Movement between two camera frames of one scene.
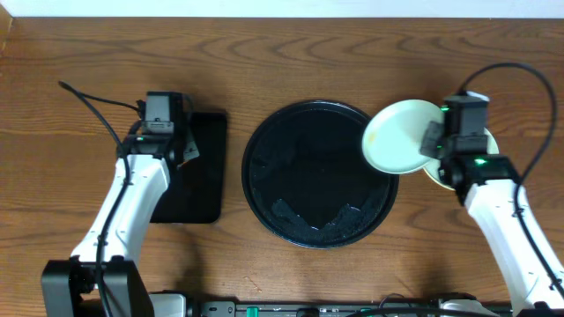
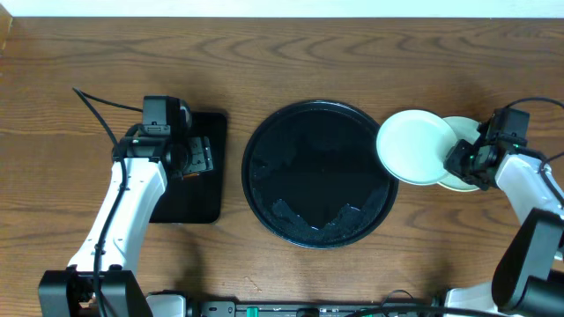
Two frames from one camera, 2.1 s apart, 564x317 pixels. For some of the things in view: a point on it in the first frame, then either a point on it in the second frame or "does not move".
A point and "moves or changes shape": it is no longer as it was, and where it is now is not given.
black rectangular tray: [197, 191] does not move
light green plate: [395, 134] moves or changes shape
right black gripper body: [431, 139] to [456, 159]
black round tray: [307, 181] does not move
